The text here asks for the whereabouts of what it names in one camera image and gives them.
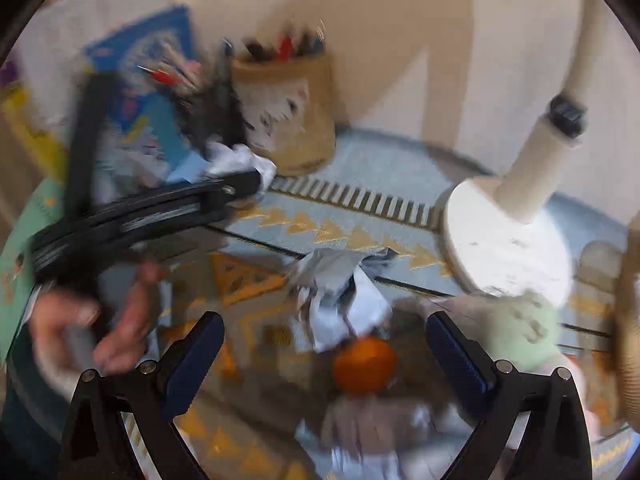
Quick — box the blue book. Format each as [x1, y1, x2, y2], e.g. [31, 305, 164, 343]
[82, 5, 211, 186]

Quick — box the black mesh pen holder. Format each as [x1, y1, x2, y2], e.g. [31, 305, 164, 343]
[172, 85, 226, 156]

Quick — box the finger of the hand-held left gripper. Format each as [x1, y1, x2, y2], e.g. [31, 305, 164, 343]
[135, 169, 266, 251]
[217, 37, 248, 148]

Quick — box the white stand with round base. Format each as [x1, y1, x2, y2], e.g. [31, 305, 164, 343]
[440, 0, 601, 306]

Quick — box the bunch of pens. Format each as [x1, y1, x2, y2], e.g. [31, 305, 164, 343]
[242, 22, 326, 61]

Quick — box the green picture book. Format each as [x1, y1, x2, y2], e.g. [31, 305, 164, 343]
[0, 180, 66, 311]

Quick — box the woven pen holder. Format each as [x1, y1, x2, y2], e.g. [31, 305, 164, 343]
[230, 50, 337, 177]

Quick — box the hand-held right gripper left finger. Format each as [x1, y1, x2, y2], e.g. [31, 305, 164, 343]
[59, 311, 226, 480]

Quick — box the person's left hand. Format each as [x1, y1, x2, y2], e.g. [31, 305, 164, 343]
[31, 261, 166, 387]

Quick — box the wooden bowl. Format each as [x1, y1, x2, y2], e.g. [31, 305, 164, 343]
[612, 210, 640, 431]

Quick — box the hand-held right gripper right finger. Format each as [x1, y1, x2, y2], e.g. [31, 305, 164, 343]
[425, 311, 593, 480]

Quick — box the orange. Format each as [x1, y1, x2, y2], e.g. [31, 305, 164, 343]
[332, 337, 398, 395]

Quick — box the person's left forearm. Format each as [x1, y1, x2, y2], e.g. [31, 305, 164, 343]
[0, 325, 76, 480]

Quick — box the pale green toy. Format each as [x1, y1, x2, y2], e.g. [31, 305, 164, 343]
[485, 294, 562, 372]

